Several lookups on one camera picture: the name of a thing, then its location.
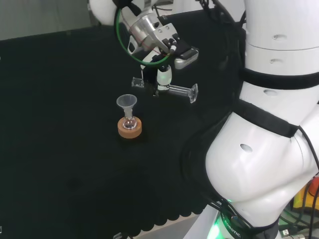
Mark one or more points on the clear graduated cylinder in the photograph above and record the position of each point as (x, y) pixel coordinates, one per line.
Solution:
(179, 90)

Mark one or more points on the glass round-bottom flask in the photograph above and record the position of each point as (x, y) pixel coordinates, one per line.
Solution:
(129, 123)

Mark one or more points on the clear plastic funnel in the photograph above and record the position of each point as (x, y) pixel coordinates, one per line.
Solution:
(126, 102)

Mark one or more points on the black cloth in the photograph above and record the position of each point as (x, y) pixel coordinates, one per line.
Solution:
(62, 124)

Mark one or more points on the yellow stop button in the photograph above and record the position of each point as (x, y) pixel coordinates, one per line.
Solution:
(299, 199)

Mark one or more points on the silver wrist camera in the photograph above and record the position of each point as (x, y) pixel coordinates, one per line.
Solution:
(187, 58)

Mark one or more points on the silver camera mount bracket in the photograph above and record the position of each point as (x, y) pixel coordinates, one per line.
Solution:
(163, 32)

